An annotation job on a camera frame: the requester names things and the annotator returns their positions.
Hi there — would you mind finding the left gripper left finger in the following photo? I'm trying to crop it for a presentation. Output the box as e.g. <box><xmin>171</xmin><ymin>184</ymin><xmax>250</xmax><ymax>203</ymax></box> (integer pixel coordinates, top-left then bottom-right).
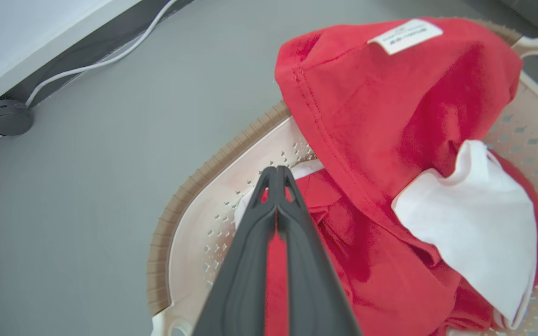
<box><xmin>192</xmin><ymin>167</ymin><xmax>278</xmax><ymax>336</ymax></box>

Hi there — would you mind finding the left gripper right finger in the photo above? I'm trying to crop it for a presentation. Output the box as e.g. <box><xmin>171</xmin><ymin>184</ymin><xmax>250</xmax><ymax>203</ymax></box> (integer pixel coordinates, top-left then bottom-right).
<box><xmin>277</xmin><ymin>166</ymin><xmax>362</xmax><ymax>336</ymax></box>

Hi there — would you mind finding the red and white garment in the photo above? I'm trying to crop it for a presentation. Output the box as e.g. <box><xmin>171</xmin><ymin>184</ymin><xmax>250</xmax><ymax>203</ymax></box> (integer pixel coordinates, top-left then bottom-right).
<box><xmin>234</xmin><ymin>140</ymin><xmax>538</xmax><ymax>336</ymax></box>

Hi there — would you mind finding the red garment with tag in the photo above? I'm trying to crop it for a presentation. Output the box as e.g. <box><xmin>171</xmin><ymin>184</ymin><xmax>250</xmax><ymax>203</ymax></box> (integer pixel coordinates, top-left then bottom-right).
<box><xmin>275</xmin><ymin>18</ymin><xmax>524</xmax><ymax>243</ymax></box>

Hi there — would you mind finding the cream perforated laundry basket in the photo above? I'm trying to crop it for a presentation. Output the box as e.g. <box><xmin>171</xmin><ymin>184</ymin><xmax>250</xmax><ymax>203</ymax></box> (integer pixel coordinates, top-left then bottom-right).
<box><xmin>147</xmin><ymin>19</ymin><xmax>538</xmax><ymax>336</ymax></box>

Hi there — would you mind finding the dark grey round floor foot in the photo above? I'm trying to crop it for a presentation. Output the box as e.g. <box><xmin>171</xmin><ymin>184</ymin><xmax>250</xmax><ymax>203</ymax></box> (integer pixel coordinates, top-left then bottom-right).
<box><xmin>0</xmin><ymin>99</ymin><xmax>34</xmax><ymax>137</ymax></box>

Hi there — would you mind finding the white floor cable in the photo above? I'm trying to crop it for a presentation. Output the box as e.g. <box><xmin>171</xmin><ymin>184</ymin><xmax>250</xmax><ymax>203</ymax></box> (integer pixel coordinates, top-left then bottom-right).
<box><xmin>0</xmin><ymin>0</ymin><xmax>178</xmax><ymax>158</ymax></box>

